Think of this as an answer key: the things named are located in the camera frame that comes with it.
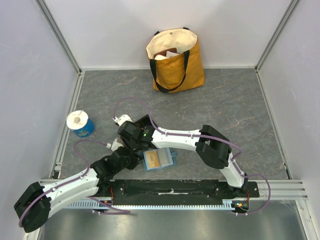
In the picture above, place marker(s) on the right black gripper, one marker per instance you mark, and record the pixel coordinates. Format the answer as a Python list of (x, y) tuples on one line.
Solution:
[(136, 144)]

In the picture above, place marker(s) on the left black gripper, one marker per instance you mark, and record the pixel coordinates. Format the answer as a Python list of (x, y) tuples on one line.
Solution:
[(135, 159)]

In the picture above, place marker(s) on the teal leather card holder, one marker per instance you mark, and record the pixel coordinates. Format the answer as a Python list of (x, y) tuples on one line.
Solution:
[(167, 157)]

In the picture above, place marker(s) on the black plastic tray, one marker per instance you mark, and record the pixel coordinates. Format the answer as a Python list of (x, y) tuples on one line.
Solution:
[(144, 122)]

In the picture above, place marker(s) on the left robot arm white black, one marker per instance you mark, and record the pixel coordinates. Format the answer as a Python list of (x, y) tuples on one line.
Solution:
[(40, 202)]

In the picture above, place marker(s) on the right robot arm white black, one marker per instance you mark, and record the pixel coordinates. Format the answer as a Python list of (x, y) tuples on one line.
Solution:
[(212, 147)]

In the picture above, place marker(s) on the blue patterned cup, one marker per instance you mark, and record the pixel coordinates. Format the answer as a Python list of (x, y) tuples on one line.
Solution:
[(86, 130)]

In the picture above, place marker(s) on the white toilet paper roll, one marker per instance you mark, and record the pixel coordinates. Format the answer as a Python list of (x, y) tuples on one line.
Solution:
[(77, 119)]

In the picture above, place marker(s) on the orange tote bag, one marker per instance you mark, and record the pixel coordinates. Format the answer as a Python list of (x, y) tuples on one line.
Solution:
[(179, 73)]

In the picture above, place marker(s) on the white items in bag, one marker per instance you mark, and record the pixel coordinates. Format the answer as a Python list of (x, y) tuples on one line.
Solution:
[(165, 55)]

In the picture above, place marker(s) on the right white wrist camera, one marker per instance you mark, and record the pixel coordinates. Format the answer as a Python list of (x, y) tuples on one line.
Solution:
[(122, 119)]

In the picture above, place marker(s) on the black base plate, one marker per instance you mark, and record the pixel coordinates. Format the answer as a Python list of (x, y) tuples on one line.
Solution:
[(174, 192)]

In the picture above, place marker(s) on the blue slotted cable duct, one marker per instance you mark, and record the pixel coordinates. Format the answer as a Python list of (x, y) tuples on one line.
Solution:
[(90, 204)]

